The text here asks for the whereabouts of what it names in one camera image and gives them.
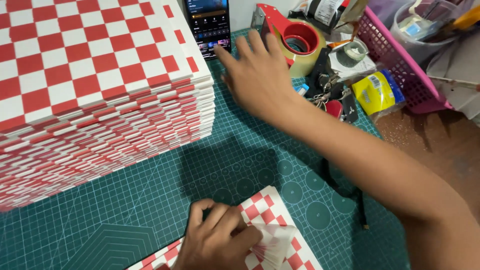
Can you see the person's right hand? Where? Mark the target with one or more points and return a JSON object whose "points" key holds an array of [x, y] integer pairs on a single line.
{"points": [[262, 82]]}

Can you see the person's left hand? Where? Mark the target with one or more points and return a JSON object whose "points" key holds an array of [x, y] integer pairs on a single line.
{"points": [[213, 243]]}

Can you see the red white checkered sheet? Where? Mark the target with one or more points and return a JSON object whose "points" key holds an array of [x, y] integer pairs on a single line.
{"points": [[273, 225]]}

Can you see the small blue white lighter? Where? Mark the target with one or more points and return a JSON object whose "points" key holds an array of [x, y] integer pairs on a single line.
{"points": [[302, 89]]}

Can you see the clear packing tape roll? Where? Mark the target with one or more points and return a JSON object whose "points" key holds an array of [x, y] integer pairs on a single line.
{"points": [[309, 62]]}

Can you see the red tape dispenser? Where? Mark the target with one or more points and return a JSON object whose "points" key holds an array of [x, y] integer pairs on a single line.
{"points": [[288, 30]]}

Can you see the bunch of keys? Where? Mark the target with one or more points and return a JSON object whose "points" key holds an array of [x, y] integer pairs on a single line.
{"points": [[326, 84]]}

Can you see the red key tag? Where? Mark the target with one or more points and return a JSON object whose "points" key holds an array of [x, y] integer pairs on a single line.
{"points": [[333, 108]]}

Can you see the black smartphone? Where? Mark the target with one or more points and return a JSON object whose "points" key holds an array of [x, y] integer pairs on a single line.
{"points": [[210, 26]]}

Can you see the green cutting mat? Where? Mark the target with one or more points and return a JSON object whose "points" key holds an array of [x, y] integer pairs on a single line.
{"points": [[150, 195]]}

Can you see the black key fob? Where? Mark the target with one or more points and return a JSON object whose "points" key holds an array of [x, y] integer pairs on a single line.
{"points": [[349, 107]]}

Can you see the black bag with white label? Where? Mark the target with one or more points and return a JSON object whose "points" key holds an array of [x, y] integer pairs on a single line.
{"points": [[326, 13]]}

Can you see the small clear tape roll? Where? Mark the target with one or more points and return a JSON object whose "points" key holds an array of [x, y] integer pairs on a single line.
{"points": [[352, 52]]}

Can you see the yellow plastic packet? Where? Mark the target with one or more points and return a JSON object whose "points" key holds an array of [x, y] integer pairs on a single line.
{"points": [[377, 92]]}

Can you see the pink plastic basket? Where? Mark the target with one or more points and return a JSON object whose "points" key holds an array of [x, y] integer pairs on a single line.
{"points": [[405, 71]]}

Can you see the stack of red checkered papers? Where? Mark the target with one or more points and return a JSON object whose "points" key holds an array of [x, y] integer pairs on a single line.
{"points": [[93, 93]]}

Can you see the clear plastic container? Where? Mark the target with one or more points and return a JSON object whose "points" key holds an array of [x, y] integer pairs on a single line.
{"points": [[423, 30]]}

